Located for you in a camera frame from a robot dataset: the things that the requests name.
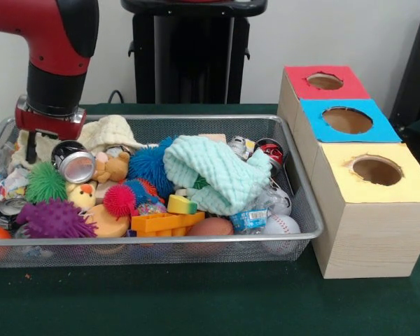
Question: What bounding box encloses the black cable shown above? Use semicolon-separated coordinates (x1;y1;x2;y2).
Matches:
106;90;127;105

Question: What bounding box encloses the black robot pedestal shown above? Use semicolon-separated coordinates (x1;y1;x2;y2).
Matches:
120;0;269;105

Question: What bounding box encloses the orange plastic toy brick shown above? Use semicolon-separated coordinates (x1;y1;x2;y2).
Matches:
131;211;207;238

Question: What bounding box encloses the cream waffle cloth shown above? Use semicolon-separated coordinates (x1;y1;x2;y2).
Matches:
12;114;155;168

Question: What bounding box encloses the black silver-topped drink can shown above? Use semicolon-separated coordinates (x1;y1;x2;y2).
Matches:
0;197;28;230

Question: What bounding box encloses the green spiky rubber ball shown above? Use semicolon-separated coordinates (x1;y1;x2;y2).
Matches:
24;161;69;204

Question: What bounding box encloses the purple spiky rubber ball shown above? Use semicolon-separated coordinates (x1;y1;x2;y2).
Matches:
15;198;98;239

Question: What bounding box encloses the black equipment stand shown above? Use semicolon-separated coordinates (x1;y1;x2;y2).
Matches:
388;6;420;141

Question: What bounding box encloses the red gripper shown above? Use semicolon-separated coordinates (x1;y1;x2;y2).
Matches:
14;104;88;165

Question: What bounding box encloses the mint green waffle cloth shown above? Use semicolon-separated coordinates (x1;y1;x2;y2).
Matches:
162;134;273;216

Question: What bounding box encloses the shallow silver mesh bin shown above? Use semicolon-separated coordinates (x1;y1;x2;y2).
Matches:
0;114;325;270

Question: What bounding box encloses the blue spiky rubber ball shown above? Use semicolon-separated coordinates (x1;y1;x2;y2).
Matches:
128;135;179;197

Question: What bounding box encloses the wooden box with three holes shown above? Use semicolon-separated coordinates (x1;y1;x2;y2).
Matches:
277;64;420;280

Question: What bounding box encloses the black and red drink can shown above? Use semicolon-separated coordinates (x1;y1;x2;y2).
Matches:
51;139;97;183

